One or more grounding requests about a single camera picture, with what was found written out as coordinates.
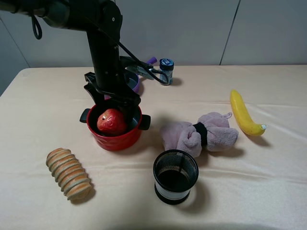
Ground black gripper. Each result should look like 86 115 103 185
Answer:
84 59 141 131

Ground striped bread loaf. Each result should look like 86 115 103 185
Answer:
46 148 94 201

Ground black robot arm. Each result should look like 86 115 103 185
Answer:
0 0 141 133

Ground red apple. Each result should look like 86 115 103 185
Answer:
97 108 128 136

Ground red cooking pot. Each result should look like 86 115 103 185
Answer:
80 99 151 151

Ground small blue-lidded jar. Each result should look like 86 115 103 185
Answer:
159 58 174 85

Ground black mesh pen cup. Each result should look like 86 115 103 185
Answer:
153 149 199 205

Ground pink towel with black band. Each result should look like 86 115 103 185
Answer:
160 112 238 158

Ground yellow banana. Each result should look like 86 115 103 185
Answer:
230 90 267 136

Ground purple saucepan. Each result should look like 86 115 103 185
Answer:
104 57 158 101

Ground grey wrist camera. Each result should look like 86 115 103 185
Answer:
119 56 154 80

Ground black cable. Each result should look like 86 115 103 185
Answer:
31 14 171 85

